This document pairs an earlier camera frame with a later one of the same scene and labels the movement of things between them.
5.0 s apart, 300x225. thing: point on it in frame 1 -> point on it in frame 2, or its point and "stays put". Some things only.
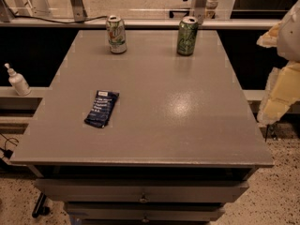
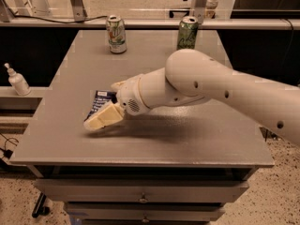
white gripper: [291, 37] -> [130, 95]
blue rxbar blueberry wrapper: [102, 106] stays put
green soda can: [187, 30] stays put
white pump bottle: [19, 82] stays put
